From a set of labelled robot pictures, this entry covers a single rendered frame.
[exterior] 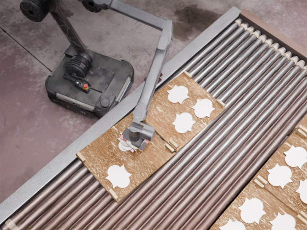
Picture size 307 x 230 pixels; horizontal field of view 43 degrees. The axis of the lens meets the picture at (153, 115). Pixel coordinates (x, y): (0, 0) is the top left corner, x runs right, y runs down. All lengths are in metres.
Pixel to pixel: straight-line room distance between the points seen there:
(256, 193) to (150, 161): 0.57
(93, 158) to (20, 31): 2.10
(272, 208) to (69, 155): 1.10
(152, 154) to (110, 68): 1.31
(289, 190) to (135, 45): 2.12
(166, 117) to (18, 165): 1.42
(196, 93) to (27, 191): 1.09
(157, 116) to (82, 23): 1.91
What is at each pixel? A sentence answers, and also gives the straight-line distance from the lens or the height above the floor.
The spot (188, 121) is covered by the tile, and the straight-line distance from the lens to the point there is 2.21.
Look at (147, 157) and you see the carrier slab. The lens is 2.10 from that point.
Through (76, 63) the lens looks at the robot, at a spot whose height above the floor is 0.41.
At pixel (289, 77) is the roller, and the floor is 0.92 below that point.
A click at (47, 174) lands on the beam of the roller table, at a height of 0.92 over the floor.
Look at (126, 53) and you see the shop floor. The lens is 3.66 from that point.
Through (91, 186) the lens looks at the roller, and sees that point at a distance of 2.07.
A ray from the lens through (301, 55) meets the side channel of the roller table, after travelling 2.70.
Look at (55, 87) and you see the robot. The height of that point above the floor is 0.24.
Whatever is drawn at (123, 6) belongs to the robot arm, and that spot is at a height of 1.46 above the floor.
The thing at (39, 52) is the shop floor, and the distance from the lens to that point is 3.75.
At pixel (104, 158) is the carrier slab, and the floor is 0.94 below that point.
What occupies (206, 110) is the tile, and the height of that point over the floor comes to 0.94.
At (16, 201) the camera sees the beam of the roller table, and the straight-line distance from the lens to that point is 2.12.
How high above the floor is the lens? 2.86
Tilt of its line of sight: 60 degrees down
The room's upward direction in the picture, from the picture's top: 7 degrees clockwise
